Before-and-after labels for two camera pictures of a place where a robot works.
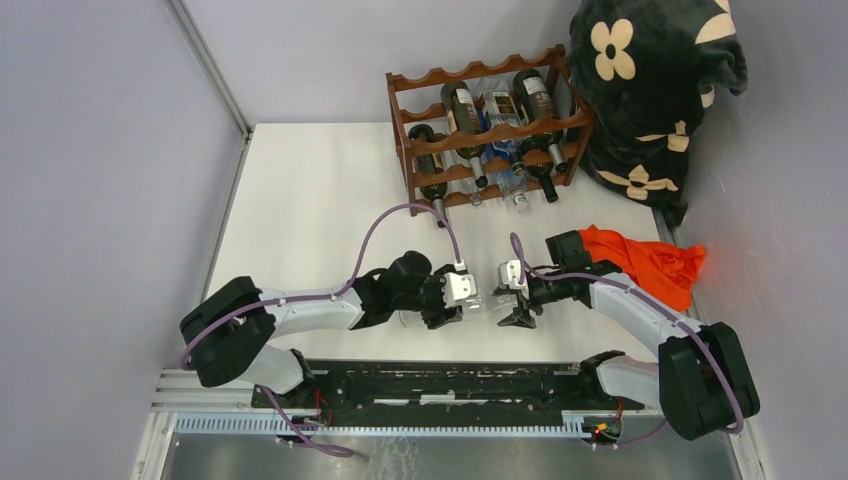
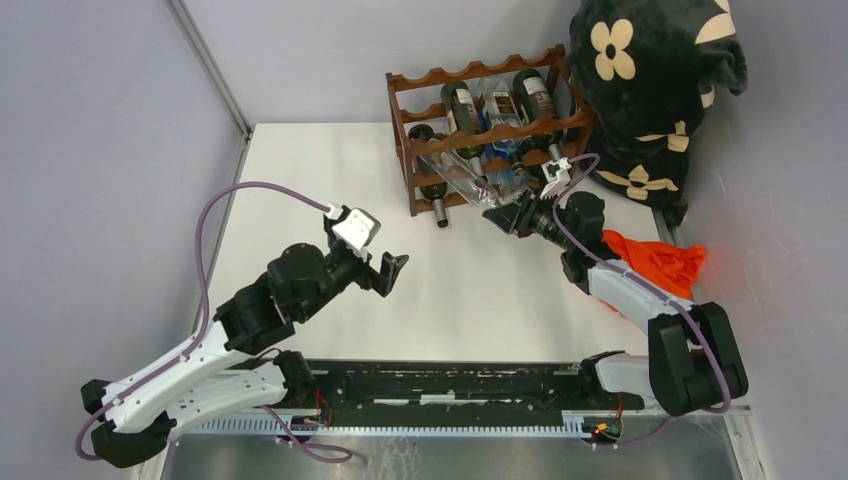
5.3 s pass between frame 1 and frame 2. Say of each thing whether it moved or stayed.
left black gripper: moved
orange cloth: stayed
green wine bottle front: stayed
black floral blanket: stayed
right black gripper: moved
